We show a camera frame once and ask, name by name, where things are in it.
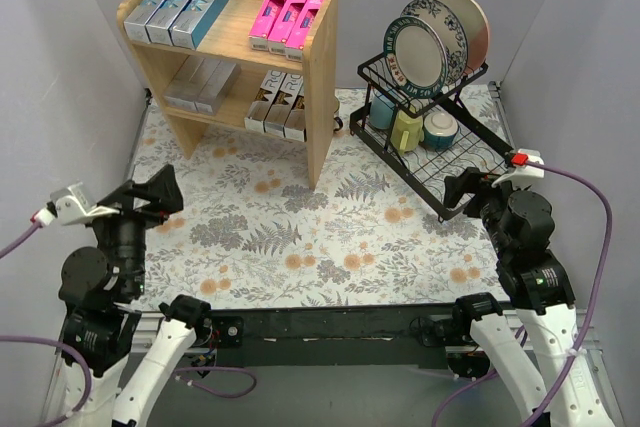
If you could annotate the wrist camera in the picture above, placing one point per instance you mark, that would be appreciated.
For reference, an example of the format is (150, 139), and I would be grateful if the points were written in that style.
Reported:
(524, 171)
(72, 205)

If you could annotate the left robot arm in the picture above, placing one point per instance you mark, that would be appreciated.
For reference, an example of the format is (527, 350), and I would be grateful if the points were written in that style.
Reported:
(99, 284)

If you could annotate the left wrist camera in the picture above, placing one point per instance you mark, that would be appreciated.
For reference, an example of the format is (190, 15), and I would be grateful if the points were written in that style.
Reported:
(72, 205)

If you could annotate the floral table mat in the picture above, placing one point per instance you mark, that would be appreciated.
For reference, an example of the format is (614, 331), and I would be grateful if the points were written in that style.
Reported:
(253, 234)

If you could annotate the dark striped toothpaste box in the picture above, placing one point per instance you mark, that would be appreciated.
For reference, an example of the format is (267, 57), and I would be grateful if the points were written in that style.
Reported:
(283, 104)

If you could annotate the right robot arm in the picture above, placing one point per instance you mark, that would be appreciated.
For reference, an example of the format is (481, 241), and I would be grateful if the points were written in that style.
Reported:
(544, 369)

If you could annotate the blue floral patterned plate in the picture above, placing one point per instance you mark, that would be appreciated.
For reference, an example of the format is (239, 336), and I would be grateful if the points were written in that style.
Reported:
(448, 28)

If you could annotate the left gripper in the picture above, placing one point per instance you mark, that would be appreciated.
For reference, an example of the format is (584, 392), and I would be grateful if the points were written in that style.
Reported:
(138, 210)

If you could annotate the pink toothpaste box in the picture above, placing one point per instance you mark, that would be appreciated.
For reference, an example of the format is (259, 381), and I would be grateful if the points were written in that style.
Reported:
(263, 24)
(284, 25)

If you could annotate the white toothpaste box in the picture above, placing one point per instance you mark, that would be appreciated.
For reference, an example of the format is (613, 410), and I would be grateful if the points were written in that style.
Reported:
(216, 88)

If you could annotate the yellow mug behind shelf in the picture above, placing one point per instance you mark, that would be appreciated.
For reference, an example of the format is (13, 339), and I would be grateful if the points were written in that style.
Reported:
(338, 122)

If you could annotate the pink toothpaste box front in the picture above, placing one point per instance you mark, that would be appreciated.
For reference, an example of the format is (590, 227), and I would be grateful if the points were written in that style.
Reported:
(284, 25)

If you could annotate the silver Protefix toothpaste box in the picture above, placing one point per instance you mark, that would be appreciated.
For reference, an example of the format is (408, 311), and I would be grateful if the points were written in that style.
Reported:
(197, 71)

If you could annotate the yellow green mug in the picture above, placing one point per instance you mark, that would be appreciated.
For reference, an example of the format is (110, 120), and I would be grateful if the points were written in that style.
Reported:
(407, 133)

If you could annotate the light blue mug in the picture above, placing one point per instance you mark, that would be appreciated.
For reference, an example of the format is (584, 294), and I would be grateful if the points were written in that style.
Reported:
(381, 111)

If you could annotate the brown silver RO toothpaste box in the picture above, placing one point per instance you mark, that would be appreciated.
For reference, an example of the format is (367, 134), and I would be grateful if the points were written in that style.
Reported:
(295, 125)

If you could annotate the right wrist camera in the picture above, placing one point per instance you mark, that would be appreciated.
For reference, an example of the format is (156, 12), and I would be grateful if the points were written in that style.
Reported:
(524, 171)

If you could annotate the cyan toothpaste box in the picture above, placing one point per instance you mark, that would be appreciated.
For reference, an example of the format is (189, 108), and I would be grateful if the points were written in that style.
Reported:
(158, 27)
(194, 22)

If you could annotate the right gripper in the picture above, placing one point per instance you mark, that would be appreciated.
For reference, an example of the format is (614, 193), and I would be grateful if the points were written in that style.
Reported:
(476, 195)

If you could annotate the teal and white bowl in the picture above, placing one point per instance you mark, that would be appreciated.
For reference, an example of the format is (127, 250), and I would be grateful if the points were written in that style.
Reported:
(440, 129)

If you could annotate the silver black RO toothpaste box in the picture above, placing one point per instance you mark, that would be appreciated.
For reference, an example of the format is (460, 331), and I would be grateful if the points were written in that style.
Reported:
(259, 108)

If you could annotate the silver blue RO toothpaste box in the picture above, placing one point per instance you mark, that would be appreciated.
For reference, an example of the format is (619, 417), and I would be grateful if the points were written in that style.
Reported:
(135, 23)

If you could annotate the black wire dish rack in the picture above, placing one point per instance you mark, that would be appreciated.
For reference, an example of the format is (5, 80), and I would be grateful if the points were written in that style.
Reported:
(424, 169)

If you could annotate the wooden two-tier shelf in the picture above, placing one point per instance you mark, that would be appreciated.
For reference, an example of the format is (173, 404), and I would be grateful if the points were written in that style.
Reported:
(228, 39)

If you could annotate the beige and pink plate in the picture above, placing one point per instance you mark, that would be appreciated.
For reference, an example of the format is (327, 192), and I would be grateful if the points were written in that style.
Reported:
(477, 29)

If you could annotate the green rimmed white plate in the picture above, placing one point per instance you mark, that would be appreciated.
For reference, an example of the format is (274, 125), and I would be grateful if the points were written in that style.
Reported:
(415, 57)

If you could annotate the magenta toothpaste box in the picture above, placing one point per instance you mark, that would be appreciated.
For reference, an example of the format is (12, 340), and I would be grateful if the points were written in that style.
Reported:
(295, 43)

